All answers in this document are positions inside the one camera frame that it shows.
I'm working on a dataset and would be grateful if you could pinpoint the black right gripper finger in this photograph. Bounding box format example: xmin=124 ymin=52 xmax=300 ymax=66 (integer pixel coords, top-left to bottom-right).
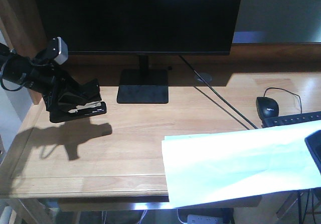
xmin=304 ymin=130 xmax=321 ymax=171

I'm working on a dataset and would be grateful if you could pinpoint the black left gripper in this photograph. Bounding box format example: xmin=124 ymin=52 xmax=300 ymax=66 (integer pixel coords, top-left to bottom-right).
xmin=30 ymin=49 xmax=75 ymax=104

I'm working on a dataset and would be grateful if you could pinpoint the black orange stapler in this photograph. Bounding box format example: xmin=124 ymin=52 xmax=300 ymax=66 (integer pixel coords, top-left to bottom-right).
xmin=46 ymin=79 xmax=107 ymax=123

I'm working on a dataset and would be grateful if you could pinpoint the white paper sheet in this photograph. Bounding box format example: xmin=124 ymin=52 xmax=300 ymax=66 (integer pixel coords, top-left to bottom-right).
xmin=162 ymin=121 xmax=320 ymax=207

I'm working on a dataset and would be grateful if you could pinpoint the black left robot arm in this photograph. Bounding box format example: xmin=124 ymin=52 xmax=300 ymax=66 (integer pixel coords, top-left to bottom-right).
xmin=1 ymin=37 xmax=88 ymax=113

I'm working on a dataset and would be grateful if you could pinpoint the wooden desk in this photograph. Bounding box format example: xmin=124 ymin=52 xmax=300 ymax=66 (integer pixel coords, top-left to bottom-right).
xmin=0 ymin=0 xmax=321 ymax=224

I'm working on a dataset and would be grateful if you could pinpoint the black keyboard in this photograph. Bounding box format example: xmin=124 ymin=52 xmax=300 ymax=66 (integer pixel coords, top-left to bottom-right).
xmin=262 ymin=111 xmax=321 ymax=128

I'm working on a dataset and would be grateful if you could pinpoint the black computer mouse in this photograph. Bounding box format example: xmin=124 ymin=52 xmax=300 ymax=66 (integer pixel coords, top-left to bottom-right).
xmin=256 ymin=96 xmax=279 ymax=120

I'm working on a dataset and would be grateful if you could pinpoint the black computer monitor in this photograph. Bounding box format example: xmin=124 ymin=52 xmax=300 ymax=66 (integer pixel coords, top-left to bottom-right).
xmin=35 ymin=0 xmax=241 ymax=103

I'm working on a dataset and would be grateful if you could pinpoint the white power strip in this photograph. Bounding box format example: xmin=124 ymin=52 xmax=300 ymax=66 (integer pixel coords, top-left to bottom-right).
xmin=187 ymin=214 xmax=223 ymax=224

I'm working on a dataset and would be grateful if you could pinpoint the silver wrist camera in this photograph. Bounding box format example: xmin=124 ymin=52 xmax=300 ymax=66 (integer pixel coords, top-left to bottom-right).
xmin=47 ymin=37 xmax=68 ymax=65

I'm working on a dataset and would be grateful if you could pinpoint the thin black mouse cable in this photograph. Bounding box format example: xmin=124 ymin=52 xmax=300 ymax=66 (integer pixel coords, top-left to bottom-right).
xmin=263 ymin=87 xmax=302 ymax=114

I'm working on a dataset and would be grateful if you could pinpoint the black monitor cable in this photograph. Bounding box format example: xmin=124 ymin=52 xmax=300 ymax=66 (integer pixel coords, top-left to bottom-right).
xmin=179 ymin=55 xmax=259 ymax=130

